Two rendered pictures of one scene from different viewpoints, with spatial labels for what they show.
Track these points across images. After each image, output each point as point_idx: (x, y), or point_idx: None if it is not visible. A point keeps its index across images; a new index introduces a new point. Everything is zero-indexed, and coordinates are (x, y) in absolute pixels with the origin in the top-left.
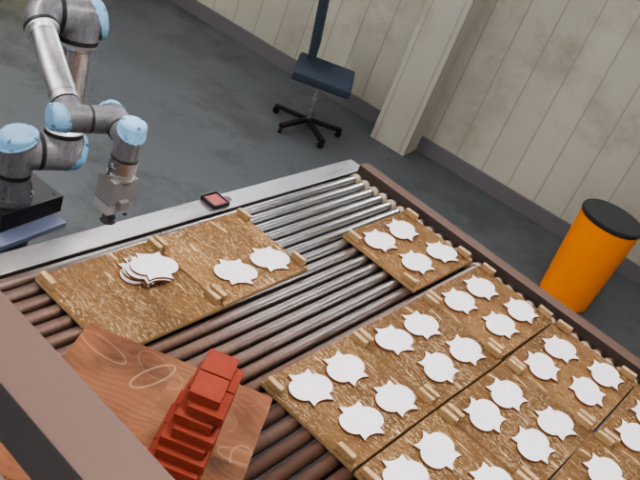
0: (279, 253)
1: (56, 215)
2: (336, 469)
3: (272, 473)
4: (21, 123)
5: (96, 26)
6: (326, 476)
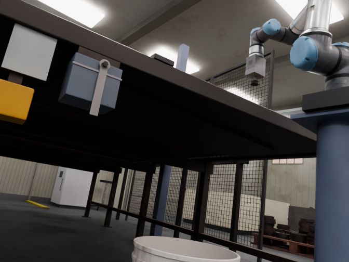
0: None
1: (301, 113)
2: (137, 146)
3: None
4: (347, 42)
5: None
6: (143, 147)
